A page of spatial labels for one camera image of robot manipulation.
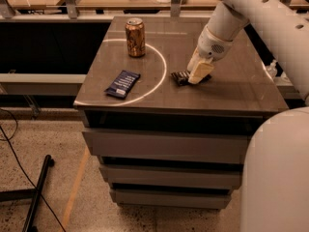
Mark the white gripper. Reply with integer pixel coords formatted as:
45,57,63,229
187,26,233,84

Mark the black rxbar chocolate wrapper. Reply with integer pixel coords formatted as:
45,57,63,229
170,69,212,87

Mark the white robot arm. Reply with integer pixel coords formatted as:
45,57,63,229
187,0,309,232

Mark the blue rxbar blueberry wrapper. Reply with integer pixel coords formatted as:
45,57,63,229
104,70,140,99

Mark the clear plastic bottle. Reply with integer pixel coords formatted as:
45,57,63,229
266,60,277,79

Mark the gold soda can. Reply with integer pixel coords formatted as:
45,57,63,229
126,17,146,57

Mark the top grey drawer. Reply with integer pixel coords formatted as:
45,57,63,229
82,129,248,164

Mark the grey drawer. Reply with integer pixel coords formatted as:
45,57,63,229
82,129,248,164
110,189,231,210
100,164,241,189

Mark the grey drawer cabinet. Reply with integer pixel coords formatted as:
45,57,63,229
74,17,288,209

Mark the middle grey drawer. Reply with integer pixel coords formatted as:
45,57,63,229
100,164,241,189

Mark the bottom grey drawer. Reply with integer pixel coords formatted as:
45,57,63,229
110,189,231,210

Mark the black stand leg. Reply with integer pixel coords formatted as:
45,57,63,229
0,155,54,232

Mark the black floor cable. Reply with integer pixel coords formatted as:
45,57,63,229
0,108,67,232

